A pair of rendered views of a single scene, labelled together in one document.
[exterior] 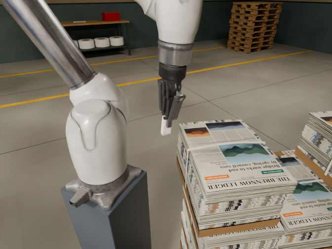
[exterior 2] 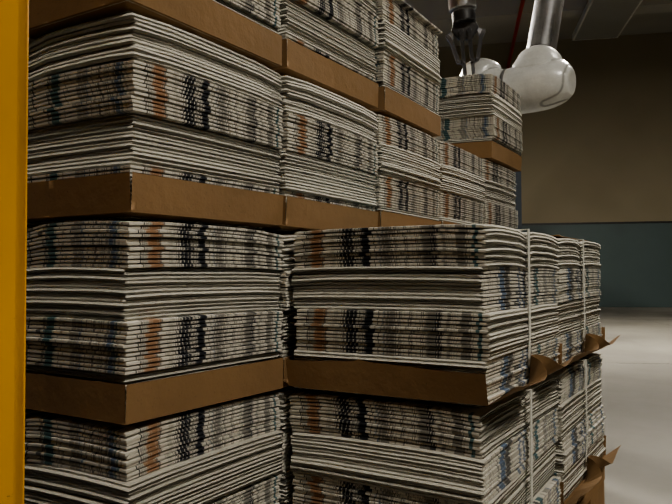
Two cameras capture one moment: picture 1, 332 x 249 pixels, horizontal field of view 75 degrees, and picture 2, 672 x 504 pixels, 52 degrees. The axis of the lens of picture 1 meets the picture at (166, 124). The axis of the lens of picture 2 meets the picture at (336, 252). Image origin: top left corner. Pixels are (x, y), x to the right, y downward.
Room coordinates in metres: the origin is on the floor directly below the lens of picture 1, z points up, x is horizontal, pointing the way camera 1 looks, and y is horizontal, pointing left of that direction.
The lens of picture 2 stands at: (1.62, -1.95, 0.54)
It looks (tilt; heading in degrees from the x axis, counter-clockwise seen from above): 2 degrees up; 129
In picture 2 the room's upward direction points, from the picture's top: straight up
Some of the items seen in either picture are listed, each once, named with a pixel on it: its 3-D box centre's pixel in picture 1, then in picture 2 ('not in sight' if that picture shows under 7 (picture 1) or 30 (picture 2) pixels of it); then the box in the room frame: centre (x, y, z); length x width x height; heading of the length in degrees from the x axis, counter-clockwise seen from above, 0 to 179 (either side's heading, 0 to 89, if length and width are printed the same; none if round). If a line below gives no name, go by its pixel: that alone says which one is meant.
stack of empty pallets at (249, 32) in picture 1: (253, 26); not in sight; (7.20, -2.66, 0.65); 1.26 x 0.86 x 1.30; 123
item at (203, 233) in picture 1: (230, 208); not in sight; (0.52, -0.24, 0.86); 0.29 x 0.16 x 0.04; 99
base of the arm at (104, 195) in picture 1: (100, 177); not in sight; (0.50, 0.21, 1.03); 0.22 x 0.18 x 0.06; 152
